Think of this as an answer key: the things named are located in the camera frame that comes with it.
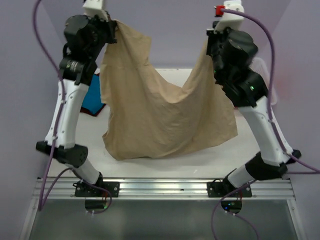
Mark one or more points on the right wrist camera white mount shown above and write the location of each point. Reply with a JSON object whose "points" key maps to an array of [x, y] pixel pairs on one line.
{"points": [[229, 20]]}

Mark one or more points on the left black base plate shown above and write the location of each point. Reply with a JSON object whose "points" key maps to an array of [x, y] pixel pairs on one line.
{"points": [[106, 189]]}

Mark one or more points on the maroon folded t shirt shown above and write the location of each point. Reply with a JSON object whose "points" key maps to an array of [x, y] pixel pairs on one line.
{"points": [[93, 113]]}

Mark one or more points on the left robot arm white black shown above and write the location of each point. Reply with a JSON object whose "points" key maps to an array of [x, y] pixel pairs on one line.
{"points": [[60, 141]]}

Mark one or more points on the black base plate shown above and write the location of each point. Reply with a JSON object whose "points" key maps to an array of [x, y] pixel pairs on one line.
{"points": [[106, 189], [217, 189]]}

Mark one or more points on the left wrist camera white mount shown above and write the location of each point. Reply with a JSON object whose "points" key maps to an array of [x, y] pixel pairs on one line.
{"points": [[95, 8]]}

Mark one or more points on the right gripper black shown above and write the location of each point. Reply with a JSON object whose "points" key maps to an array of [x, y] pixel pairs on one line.
{"points": [[226, 32]]}

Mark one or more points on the white plastic basket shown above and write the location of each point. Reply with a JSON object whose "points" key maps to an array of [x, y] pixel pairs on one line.
{"points": [[259, 66]]}

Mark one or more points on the blue folded t shirt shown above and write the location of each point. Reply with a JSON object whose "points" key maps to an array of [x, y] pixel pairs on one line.
{"points": [[91, 97]]}

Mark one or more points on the beige t shirt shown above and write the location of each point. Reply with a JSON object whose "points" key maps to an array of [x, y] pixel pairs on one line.
{"points": [[152, 118]]}

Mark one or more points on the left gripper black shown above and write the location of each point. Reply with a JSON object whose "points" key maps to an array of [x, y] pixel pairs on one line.
{"points": [[109, 26]]}

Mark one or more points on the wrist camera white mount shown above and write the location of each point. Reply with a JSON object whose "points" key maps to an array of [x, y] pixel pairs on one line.
{"points": [[229, 20], [95, 8]]}

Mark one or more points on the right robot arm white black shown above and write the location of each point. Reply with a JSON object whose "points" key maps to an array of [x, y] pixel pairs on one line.
{"points": [[249, 94]]}

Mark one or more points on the aluminium mounting rail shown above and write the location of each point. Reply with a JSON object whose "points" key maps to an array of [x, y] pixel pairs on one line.
{"points": [[168, 189]]}

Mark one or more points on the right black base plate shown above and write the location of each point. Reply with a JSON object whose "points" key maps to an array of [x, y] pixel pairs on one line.
{"points": [[217, 189]]}

